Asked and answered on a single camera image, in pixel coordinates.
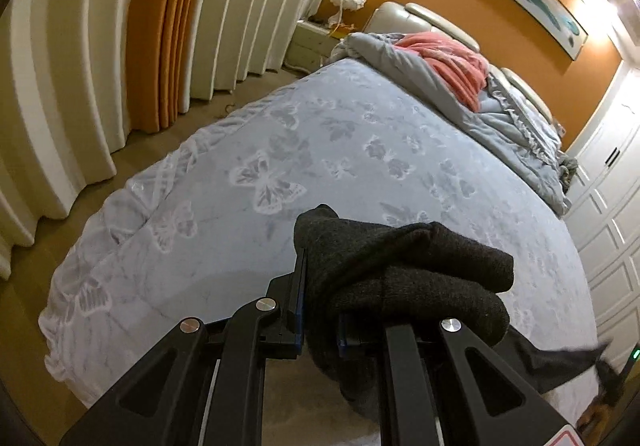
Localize pink blanket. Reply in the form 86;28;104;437
394;32;489;113

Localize grey quilt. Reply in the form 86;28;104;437
328;32;570;218

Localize cream and orange curtains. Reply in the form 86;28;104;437
1;0;321;278

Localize white wardrobe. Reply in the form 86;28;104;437
565;63;639;369

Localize blue butterfly bedspread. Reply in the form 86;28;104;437
39;58;596;405

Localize black pants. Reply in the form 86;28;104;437
294;205;605;421

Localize cream leather headboard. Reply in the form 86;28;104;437
364;1;564;136

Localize white nightstand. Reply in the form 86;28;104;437
283;20;346;74

